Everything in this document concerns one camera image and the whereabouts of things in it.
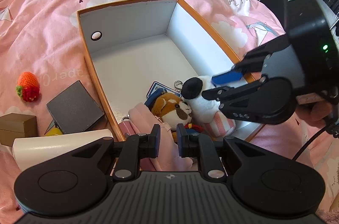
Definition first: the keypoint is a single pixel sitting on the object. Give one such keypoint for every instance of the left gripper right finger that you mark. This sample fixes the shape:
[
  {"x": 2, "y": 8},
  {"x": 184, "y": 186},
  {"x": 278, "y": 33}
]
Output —
[{"x": 201, "y": 147}]

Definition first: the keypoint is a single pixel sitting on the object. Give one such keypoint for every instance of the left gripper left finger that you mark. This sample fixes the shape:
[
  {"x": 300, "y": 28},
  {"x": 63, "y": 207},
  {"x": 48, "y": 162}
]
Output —
[{"x": 135, "y": 148}]

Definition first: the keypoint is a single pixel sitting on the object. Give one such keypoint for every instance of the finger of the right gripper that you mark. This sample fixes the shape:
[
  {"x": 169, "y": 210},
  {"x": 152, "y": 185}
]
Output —
[
  {"x": 226, "y": 93},
  {"x": 225, "y": 78}
]

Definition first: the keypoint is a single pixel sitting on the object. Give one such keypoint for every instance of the pink striped panda plush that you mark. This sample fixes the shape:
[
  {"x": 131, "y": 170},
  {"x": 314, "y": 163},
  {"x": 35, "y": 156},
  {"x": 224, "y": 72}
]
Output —
[{"x": 206, "y": 113}]

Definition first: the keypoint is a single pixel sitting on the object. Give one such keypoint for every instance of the brown dog plush keychain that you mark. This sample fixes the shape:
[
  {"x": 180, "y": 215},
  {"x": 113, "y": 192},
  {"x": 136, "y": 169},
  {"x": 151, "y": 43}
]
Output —
[{"x": 168, "y": 106}]

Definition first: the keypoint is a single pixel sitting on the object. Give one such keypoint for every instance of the dark grey square box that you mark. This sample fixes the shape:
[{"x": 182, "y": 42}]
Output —
[{"x": 74, "y": 110}]

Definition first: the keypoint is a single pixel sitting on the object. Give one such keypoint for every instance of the person right hand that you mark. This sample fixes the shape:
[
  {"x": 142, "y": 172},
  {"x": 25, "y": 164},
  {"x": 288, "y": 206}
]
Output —
[{"x": 315, "y": 116}]

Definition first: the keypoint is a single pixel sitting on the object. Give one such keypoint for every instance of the orange cardboard box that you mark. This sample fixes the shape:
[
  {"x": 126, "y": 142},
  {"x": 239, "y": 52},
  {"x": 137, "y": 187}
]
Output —
[{"x": 130, "y": 44}]

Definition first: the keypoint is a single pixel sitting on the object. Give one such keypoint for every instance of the crochet orange strawberry toy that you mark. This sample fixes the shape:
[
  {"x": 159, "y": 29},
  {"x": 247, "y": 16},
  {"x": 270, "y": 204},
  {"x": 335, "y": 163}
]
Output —
[{"x": 28, "y": 87}]

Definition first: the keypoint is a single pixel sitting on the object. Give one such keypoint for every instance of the brown cardboard box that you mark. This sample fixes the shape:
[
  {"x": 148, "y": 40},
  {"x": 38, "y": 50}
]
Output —
[{"x": 14, "y": 125}]

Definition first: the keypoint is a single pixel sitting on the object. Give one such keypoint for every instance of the pink patterned duvet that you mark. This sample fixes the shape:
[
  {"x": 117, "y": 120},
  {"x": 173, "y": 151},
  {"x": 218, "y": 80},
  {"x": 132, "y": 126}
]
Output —
[{"x": 270, "y": 177}]

